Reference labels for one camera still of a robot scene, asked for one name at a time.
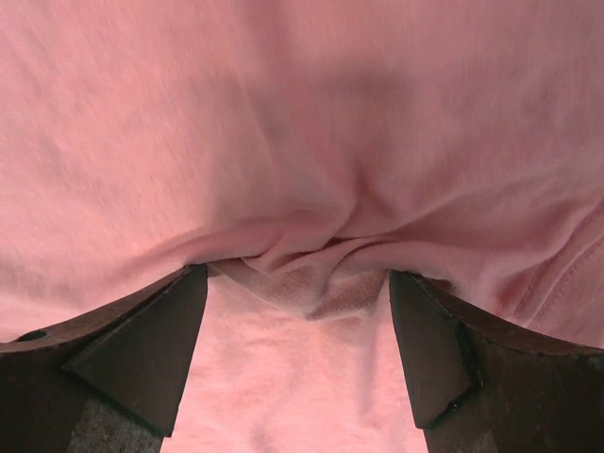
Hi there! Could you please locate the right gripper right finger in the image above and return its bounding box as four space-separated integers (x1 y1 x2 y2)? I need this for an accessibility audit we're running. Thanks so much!
389 271 603 453

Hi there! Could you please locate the pink t shirt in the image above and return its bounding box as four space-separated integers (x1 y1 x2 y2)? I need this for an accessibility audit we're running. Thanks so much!
1 1 603 452

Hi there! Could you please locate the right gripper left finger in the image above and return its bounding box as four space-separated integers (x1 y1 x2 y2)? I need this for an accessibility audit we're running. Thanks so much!
1 265 208 452

